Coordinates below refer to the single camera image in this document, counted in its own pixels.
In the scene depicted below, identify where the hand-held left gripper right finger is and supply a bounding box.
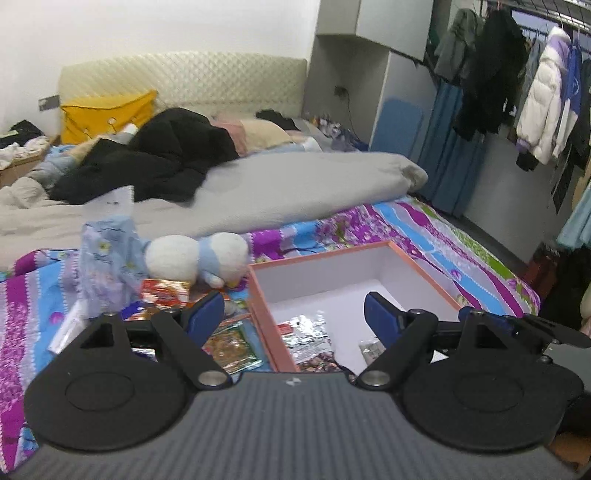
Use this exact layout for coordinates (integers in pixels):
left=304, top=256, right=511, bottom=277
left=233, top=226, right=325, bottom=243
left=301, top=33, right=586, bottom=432
left=359, top=292, right=527, bottom=388

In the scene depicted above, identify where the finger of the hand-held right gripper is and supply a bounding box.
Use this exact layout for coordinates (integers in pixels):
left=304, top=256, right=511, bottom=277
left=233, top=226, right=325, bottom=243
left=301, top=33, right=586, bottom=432
left=501, top=314, right=578, bottom=344

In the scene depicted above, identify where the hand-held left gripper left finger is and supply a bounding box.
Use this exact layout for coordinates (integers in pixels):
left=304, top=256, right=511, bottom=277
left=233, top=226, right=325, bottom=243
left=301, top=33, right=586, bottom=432
left=69, top=291, right=232, bottom=391

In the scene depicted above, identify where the clear green-edged snack packet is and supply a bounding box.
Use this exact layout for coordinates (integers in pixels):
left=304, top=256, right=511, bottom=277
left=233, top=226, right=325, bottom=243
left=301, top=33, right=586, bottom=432
left=203, top=320, right=274, bottom=374

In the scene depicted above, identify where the red and white snack packet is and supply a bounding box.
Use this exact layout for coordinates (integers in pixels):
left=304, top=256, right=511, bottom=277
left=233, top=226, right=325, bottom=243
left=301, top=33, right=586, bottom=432
left=140, top=278, right=192, bottom=309

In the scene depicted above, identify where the pink cardboard box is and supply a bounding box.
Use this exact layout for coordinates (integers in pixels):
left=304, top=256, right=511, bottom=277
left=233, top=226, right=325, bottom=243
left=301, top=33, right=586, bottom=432
left=247, top=240, right=462, bottom=374

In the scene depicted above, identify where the silver foil snack packet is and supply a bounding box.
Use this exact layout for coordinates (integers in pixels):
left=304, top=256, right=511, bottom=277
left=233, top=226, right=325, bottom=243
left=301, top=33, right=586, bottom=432
left=281, top=315, right=339, bottom=365

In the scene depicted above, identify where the white and blue plush toy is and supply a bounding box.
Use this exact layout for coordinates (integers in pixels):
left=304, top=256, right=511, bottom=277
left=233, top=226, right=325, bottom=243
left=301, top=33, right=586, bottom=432
left=144, top=232, right=250, bottom=288

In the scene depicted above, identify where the floral purple bedsheet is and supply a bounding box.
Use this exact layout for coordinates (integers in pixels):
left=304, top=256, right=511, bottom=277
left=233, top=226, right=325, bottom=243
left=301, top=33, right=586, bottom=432
left=0, top=196, right=541, bottom=472

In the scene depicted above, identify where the blue printed plastic bag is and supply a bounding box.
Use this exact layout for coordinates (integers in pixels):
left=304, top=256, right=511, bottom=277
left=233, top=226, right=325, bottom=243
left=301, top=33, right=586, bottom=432
left=76, top=215, right=151, bottom=319

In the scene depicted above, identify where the light blue hanging garment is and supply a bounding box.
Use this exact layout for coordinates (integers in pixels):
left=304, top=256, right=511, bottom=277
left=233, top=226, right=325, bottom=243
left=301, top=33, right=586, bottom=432
left=555, top=180, right=591, bottom=252

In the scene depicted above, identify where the white plastic packet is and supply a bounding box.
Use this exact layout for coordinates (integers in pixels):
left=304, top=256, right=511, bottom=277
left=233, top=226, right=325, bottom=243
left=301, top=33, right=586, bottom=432
left=48, top=300, right=89, bottom=355

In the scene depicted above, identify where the grey duvet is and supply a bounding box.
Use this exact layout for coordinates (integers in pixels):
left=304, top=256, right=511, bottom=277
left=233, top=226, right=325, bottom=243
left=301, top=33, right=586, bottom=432
left=0, top=151, right=429, bottom=271

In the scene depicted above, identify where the blue curtain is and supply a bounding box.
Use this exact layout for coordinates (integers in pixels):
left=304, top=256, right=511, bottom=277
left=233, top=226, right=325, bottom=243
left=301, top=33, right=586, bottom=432
left=422, top=78, right=488, bottom=220

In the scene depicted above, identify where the beige and pink pillow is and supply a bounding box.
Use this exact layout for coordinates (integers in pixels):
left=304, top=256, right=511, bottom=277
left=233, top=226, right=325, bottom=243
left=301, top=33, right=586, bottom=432
left=212, top=116, right=305, bottom=155

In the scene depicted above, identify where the blue padded board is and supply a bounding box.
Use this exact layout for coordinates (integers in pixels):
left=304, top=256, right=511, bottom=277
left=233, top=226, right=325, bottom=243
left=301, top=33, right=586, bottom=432
left=370, top=98, right=424, bottom=160

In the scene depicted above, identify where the white puffer jacket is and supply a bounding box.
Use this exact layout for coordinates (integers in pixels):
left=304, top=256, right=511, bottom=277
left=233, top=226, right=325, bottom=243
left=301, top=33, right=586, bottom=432
left=515, top=27, right=583, bottom=164

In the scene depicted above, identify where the yellow pillow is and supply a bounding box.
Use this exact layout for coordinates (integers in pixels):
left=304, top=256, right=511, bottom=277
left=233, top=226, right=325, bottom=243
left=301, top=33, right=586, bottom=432
left=60, top=90, right=158, bottom=145

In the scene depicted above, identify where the cream quilted headboard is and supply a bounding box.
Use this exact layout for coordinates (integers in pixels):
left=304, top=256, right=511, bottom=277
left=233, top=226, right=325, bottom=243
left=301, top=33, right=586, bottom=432
left=58, top=51, right=308, bottom=121

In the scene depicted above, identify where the white cloth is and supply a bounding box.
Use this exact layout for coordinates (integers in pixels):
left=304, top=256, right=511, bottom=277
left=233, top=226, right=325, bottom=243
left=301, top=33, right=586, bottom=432
left=0, top=137, right=51, bottom=169

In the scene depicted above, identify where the dark cloth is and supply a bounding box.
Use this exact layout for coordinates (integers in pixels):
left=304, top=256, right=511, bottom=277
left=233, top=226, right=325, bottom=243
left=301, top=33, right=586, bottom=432
left=2, top=120, right=47, bottom=147

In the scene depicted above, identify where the grey-green hanging jacket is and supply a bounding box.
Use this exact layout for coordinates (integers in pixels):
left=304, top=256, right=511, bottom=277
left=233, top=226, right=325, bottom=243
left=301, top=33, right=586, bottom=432
left=434, top=7, right=485, bottom=86

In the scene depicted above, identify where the grey wall cabinet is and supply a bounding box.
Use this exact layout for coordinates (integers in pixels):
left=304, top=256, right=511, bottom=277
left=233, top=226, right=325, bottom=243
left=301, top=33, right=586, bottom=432
left=316, top=0, right=435, bottom=63

